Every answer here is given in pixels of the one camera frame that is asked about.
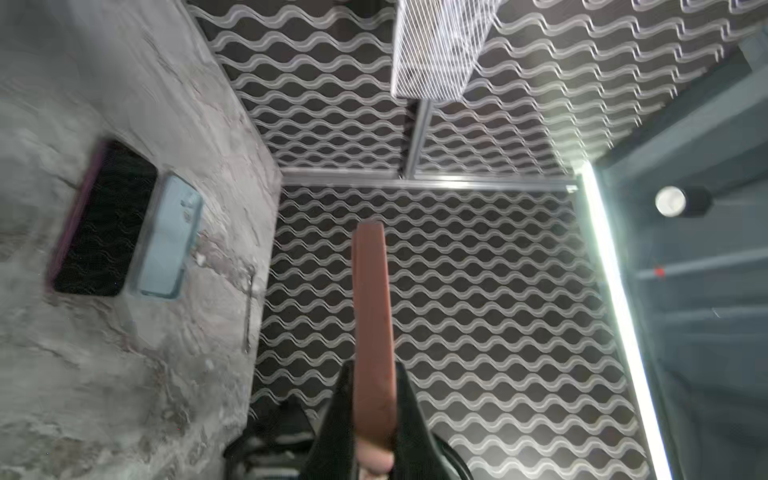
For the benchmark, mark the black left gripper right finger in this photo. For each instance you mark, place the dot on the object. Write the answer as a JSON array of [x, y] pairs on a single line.
[[417, 455]]

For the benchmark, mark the round spot lamp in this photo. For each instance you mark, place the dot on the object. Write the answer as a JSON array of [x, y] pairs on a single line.
[[683, 202]]

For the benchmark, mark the light blue phone case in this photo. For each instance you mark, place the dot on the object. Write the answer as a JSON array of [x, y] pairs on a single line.
[[172, 235]]

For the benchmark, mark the black phone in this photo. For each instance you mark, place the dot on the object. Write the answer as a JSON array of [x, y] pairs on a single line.
[[374, 384]]

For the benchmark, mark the ceiling LED light strip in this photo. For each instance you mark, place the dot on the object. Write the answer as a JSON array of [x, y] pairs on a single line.
[[606, 252]]

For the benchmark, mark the white wire mesh basket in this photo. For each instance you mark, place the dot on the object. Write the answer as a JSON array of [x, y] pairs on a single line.
[[436, 46]]

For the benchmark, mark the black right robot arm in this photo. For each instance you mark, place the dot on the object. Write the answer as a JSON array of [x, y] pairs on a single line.
[[274, 447]]

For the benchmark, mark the black phone taken from case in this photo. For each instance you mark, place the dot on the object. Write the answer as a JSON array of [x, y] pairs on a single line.
[[101, 234]]

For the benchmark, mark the aluminium corner frame post right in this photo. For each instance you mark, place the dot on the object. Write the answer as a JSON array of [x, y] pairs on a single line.
[[360, 178]]

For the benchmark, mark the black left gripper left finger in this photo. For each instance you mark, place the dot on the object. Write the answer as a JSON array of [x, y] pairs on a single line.
[[332, 455]]

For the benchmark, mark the aluminium back horizontal bar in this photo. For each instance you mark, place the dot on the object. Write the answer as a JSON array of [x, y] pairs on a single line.
[[418, 133]]

